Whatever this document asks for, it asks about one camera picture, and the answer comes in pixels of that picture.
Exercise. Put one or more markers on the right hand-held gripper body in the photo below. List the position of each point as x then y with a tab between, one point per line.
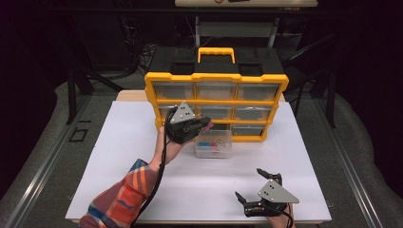
275	193

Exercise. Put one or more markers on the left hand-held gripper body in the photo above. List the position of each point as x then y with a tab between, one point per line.
183	114

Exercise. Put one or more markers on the blue binder clip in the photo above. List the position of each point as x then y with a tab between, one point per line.
204	144

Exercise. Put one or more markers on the transparent small parts drawer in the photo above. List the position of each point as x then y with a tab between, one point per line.
214	153

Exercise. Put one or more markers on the person's right hand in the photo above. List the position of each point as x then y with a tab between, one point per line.
282	221

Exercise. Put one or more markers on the person's left hand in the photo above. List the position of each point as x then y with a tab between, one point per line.
174	150

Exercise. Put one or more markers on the white table mat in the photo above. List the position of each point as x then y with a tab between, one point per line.
221	183

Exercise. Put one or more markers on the grid of clear plastic drawers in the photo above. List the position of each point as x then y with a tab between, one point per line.
215	91

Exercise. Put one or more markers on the yellow black organizer cabinet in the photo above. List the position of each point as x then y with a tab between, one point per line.
218	77

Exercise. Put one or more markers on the black metal stand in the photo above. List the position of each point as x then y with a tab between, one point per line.
72	95
331	95

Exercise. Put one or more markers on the aluminium floor rail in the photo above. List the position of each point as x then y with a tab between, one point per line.
348	164
47	161

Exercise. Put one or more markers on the grey metal frame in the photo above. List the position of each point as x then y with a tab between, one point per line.
236	30

